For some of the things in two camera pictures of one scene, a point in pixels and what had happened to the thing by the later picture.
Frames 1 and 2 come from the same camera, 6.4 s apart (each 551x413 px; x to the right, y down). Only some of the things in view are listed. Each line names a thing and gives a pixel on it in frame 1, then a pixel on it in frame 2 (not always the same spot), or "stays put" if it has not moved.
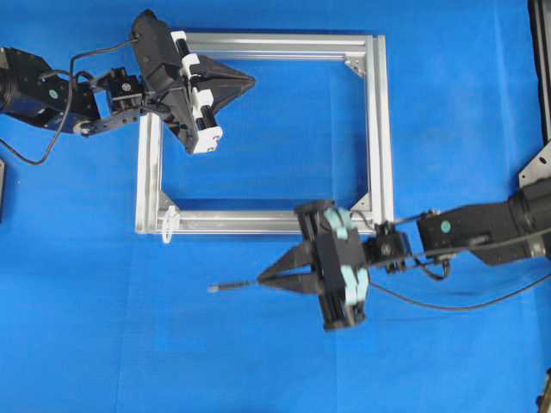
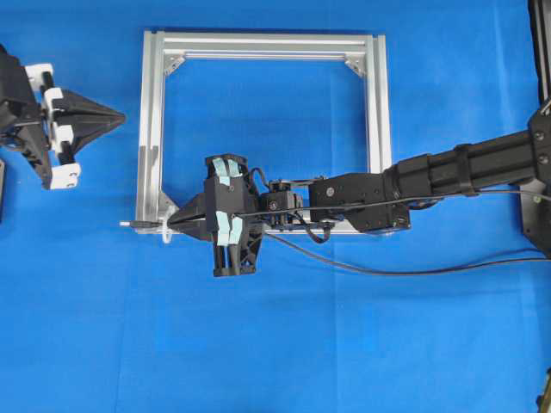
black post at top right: x=540 y=27 stays put
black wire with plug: x=227 y=286 to x=164 y=224
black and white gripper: x=169 y=69 to x=27 y=102
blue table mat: x=95 y=318 stays put
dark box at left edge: x=3 y=191 stays put
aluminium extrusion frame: x=368 y=53 stays put
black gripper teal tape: x=342 y=279 to x=237 y=240
